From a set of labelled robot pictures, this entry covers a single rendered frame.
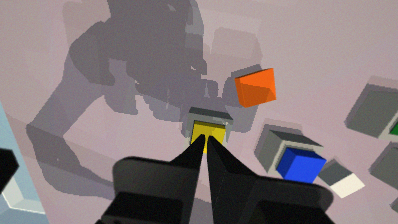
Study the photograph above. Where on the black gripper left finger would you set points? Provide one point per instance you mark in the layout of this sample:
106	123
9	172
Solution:
176	179

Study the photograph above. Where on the green button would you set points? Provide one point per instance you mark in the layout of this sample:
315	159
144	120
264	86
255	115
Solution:
377	116

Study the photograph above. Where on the orange block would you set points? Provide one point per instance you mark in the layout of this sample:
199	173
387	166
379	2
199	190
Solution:
256	88

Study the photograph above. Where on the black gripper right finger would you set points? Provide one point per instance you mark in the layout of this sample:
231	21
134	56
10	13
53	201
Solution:
236	190

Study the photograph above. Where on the yellow button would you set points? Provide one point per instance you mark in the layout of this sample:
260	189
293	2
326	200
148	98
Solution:
208	122

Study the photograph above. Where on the red button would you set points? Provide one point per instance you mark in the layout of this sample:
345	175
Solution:
395	207

